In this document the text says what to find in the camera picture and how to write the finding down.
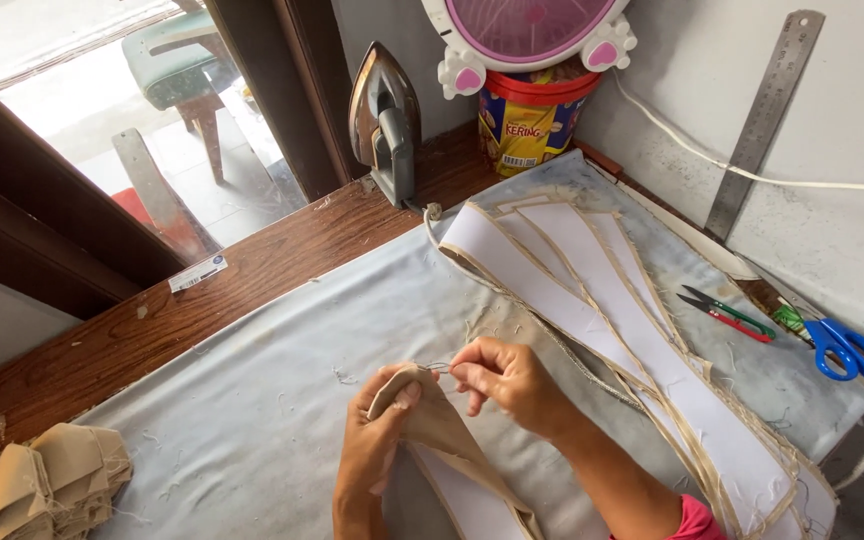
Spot person's left hand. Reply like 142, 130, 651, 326
333, 364, 441, 507

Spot person's right hand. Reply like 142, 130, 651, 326
449, 336, 574, 444

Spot beige fabric strip with interfacing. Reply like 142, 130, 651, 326
366, 365, 546, 540

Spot grey ironing cloth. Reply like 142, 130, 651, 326
0, 148, 864, 540

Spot stack of beige white fabric strips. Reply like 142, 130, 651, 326
438, 196, 840, 540

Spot red thread snips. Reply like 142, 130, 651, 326
675, 293, 774, 345

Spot pink sleeve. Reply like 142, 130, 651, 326
609, 493, 727, 540

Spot green thread snips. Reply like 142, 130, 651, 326
681, 284, 777, 338

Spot white barcode sticker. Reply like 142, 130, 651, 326
168, 253, 229, 294

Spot yellow snack tub red lid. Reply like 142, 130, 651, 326
476, 64, 604, 178

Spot metal clothes iron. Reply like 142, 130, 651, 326
347, 40, 423, 210

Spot pile of folded beige fabric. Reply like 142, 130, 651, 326
0, 423, 134, 540

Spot grey wooden plank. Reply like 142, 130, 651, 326
111, 127, 223, 260

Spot white pink fan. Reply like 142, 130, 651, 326
420, 0, 639, 101

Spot steel ruler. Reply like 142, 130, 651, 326
704, 9, 827, 243

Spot wooden chair green cushion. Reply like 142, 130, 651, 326
121, 7, 242, 186

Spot white cable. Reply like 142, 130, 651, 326
612, 71, 864, 192

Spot blue handled scissors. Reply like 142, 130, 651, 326
773, 303, 864, 392

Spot dark wooden door frame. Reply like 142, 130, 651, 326
0, 0, 369, 322

